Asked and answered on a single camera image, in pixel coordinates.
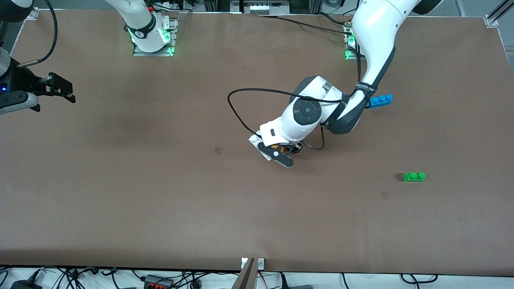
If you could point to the grey tapered post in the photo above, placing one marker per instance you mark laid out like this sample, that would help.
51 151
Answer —
245 279

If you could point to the aluminium frame rail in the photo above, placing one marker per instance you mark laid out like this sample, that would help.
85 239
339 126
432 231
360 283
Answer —
502 9

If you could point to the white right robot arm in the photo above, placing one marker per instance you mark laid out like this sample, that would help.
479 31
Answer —
140 20

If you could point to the black power brick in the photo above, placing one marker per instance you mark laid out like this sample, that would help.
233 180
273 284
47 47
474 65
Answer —
301 287

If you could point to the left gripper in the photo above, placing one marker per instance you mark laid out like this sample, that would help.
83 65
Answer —
296 149

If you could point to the small metal edge bracket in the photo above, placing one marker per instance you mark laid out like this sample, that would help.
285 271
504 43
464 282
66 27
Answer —
261 263

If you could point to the black box orange connectors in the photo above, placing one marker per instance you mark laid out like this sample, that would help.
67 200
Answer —
158 283

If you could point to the white power strip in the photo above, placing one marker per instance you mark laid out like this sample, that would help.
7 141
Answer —
259 7

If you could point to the metal corner bracket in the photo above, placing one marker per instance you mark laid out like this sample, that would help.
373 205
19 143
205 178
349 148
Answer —
490 22
36 14

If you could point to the blue toy block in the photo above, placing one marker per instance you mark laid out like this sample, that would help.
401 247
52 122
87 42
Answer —
383 100

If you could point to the black power adapter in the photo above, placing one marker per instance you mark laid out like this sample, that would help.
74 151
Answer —
24 285

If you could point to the green toy block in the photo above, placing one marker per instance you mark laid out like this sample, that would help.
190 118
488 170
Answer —
413 177

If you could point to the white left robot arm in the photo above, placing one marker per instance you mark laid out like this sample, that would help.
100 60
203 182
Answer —
373 32

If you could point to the yellow toy block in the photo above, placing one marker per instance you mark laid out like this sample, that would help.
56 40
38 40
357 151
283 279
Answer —
283 150

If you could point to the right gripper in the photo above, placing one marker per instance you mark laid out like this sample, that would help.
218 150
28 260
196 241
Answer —
25 81

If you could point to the white studded base plate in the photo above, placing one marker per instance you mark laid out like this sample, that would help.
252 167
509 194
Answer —
254 140

